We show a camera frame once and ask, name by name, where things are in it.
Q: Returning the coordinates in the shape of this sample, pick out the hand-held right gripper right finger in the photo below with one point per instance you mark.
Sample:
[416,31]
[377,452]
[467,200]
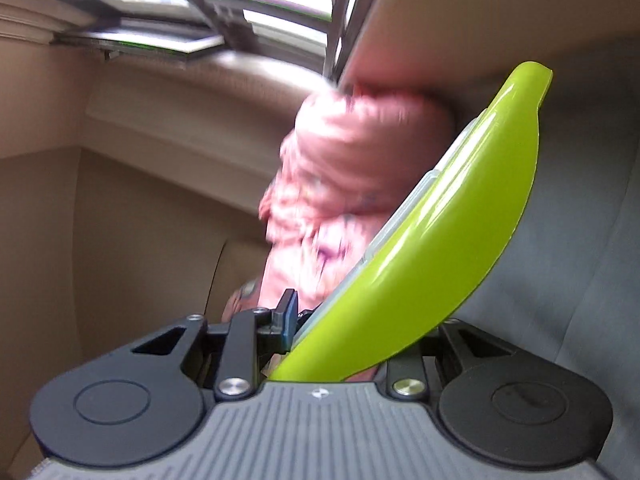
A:
[407,367]

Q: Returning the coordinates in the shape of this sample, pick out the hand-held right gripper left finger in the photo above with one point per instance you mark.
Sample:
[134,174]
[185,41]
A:
[287,321]

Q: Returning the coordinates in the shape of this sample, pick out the green plastic lid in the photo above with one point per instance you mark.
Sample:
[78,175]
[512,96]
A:
[450,220]

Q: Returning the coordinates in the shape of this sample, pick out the pink duvet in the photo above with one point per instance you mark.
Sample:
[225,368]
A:
[340,170]

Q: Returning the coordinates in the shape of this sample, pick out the grey-blue blanket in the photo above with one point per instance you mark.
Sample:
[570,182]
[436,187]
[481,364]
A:
[590,210]

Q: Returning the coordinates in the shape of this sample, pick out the dark window bars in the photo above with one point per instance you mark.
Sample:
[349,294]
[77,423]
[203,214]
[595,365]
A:
[250,5]

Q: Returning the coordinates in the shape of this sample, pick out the beige padded bed surround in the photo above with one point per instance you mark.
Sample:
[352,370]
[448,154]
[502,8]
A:
[475,15]

